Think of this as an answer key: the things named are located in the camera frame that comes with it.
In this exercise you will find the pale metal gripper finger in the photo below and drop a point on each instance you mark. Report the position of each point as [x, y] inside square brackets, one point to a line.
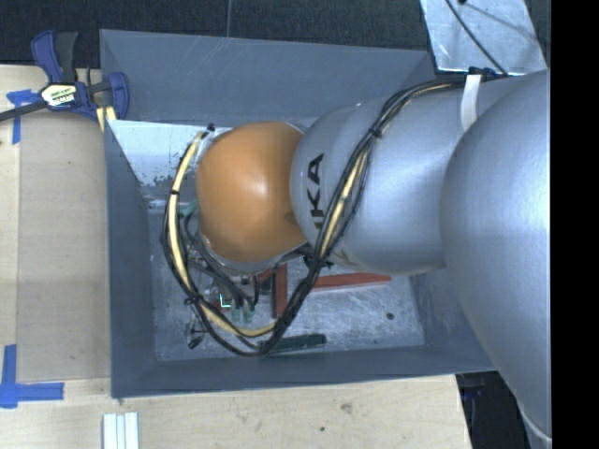
[194, 341]
[195, 326]

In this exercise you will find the red-brown flat block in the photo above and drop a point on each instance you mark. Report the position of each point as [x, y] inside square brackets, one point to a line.
[281, 293]
[355, 280]

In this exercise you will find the pale wood board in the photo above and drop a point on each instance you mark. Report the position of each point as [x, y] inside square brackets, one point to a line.
[61, 250]

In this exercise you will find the grey metal bin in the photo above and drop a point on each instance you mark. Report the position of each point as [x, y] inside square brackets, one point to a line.
[262, 77]

